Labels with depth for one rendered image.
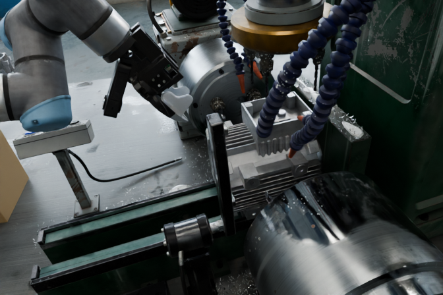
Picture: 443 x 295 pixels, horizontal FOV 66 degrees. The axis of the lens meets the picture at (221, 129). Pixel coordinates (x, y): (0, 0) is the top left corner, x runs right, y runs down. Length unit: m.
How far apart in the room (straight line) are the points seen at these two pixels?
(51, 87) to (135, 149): 0.67
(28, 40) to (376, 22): 0.60
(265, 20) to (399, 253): 0.37
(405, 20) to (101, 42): 0.50
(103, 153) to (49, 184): 0.19
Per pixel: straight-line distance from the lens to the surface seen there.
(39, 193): 1.21
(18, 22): 0.65
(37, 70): 0.61
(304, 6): 0.57
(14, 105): 0.60
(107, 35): 0.59
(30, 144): 0.94
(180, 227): 0.63
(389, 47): 0.71
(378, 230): 0.47
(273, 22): 0.56
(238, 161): 0.68
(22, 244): 1.09
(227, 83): 0.87
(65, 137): 0.91
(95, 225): 0.86
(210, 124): 0.48
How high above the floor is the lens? 1.53
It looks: 36 degrees down
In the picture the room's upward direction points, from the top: 7 degrees counter-clockwise
